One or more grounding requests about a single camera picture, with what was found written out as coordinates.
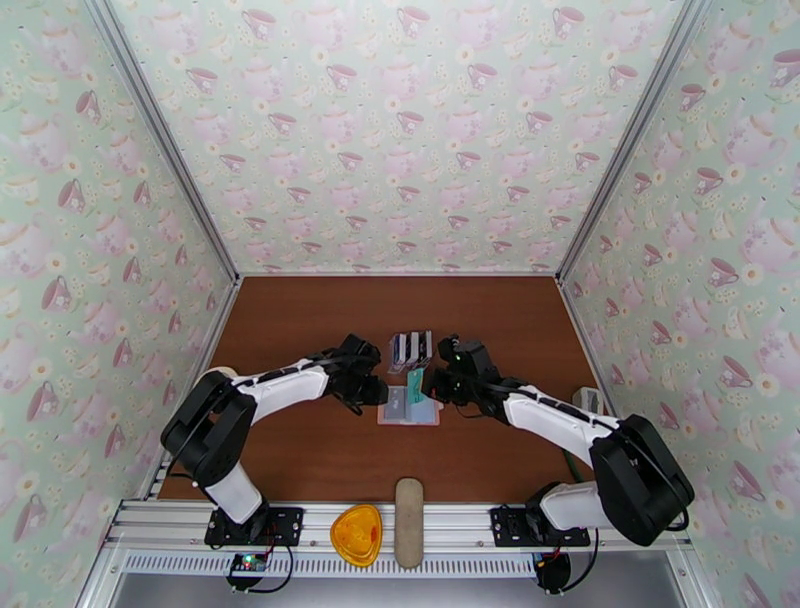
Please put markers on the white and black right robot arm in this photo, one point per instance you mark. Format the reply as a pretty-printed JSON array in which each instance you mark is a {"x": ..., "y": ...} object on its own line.
[{"x": 550, "y": 412}]

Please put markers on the aluminium back rail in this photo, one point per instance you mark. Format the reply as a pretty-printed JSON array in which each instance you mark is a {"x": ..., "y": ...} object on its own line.
[{"x": 400, "y": 274}]

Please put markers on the orange triangular plastic lid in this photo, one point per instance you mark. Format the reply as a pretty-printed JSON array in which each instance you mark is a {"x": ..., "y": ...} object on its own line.
[{"x": 356, "y": 537}]

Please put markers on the light blue plastic card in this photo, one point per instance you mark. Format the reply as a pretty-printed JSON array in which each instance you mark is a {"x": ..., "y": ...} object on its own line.
[{"x": 428, "y": 412}]

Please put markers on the small green circuit board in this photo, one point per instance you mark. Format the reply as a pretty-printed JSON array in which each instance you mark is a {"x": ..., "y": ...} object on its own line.
[{"x": 247, "y": 565}]

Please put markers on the small white box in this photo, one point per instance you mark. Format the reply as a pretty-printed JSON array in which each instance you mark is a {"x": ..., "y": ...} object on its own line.
[{"x": 587, "y": 400}]

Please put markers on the aluminium side rail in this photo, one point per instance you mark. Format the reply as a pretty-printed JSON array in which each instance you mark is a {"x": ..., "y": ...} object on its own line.
[
  {"x": 215, "y": 337},
  {"x": 578, "y": 319}
]

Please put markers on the aluminium profile front rail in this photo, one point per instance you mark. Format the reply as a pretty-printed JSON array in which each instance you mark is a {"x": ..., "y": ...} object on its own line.
[{"x": 450, "y": 525}]

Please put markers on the teal plastic card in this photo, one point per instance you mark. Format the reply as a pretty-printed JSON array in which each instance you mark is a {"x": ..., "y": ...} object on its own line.
[{"x": 415, "y": 387}]

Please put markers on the aluminium corner post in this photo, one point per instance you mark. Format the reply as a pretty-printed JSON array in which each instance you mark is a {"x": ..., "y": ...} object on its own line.
[
  {"x": 634, "y": 134},
  {"x": 162, "y": 134}
]

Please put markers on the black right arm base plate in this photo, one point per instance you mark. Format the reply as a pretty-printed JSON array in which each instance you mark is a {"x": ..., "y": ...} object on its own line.
[{"x": 506, "y": 525}]

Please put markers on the beige oblong pad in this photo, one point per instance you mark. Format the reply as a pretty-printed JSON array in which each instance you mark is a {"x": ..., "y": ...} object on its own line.
[{"x": 409, "y": 525}]

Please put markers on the masking tape roll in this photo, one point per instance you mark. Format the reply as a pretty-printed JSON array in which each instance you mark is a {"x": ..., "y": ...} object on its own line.
[{"x": 215, "y": 375}]

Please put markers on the translucent plastic case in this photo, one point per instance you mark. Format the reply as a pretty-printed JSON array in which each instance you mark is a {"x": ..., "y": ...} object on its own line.
[{"x": 400, "y": 421}]

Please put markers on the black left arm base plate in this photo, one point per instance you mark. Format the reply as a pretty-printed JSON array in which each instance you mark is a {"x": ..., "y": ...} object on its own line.
[{"x": 284, "y": 525}]

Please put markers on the clear acrylic card stand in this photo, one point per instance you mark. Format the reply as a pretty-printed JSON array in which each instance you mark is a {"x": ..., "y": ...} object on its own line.
[{"x": 400, "y": 370}]

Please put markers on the black round device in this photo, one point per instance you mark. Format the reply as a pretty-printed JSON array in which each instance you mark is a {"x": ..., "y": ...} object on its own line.
[{"x": 553, "y": 572}]

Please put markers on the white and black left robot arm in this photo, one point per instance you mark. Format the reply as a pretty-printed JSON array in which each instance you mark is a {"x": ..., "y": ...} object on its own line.
[{"x": 294, "y": 381}]

